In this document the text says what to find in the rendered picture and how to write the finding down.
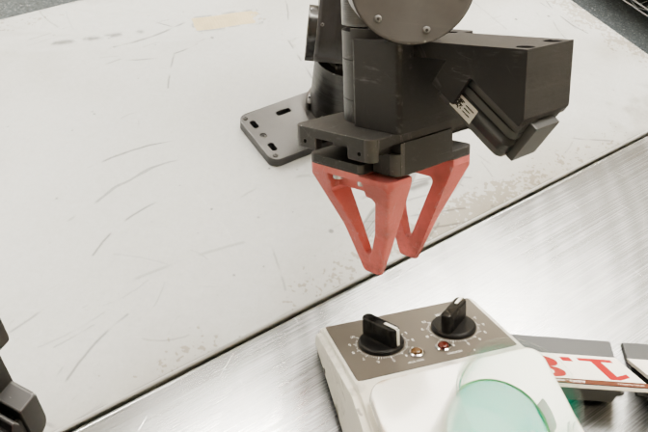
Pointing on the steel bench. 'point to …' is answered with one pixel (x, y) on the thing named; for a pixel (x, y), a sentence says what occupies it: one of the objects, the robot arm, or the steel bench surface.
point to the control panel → (347, 333)
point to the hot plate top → (412, 399)
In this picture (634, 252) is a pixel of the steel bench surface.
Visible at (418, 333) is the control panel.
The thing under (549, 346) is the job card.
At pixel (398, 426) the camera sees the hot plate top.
